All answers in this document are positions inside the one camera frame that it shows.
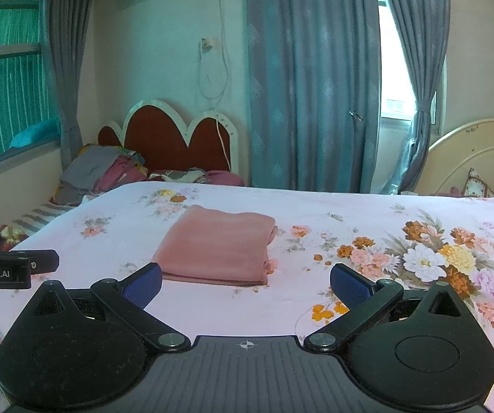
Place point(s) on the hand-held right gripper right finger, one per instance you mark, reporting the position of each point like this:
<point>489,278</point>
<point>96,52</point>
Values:
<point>350,284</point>

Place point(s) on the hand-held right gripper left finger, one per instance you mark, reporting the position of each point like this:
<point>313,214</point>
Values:
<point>141,286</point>

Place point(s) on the pink sweater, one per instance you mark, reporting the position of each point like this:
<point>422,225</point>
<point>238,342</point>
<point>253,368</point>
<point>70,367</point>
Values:
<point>217,245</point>

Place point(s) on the pile of clothes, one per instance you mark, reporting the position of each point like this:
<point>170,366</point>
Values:
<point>92,172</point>

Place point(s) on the grey striped cloth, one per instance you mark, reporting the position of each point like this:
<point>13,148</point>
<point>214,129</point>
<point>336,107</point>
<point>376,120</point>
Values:
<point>40,219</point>

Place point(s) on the floral bed sheet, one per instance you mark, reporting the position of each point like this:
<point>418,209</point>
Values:
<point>113,206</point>

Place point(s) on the patterned cloth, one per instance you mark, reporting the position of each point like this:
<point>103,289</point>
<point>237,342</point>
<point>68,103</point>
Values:
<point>182,176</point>

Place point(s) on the teal cloth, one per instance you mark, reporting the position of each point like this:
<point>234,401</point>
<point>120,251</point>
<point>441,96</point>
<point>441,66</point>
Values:
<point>36,135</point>

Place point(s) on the magenta pillow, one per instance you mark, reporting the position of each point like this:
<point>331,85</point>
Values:
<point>227,178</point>

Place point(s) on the red heart-shaped headboard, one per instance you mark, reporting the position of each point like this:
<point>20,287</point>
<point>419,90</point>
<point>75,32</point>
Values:
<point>165,137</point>

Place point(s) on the teal side window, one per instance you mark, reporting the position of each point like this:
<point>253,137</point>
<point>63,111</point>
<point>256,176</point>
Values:
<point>10,86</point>

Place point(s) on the white patterned pillow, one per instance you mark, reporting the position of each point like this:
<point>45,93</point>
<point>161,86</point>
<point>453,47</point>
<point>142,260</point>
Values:
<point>479,185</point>

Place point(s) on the curtain clip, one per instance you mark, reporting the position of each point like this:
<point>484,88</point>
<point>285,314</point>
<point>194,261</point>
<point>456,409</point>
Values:
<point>356,115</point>

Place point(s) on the cream round headboard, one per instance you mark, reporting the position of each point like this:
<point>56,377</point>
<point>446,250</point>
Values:
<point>479,155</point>

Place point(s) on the blue-grey narrow curtain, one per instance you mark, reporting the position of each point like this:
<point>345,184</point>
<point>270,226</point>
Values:
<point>64,51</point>

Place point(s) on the blue-grey wide curtain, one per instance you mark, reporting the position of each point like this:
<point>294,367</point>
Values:
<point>311,77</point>

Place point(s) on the bright window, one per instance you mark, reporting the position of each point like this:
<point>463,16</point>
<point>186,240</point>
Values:
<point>395,73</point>

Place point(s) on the blue-grey tied curtain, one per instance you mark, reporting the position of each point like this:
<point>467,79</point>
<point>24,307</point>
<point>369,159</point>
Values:
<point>419,60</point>

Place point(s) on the wall socket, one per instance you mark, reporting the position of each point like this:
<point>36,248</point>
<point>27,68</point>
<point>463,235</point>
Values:
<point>207,44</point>

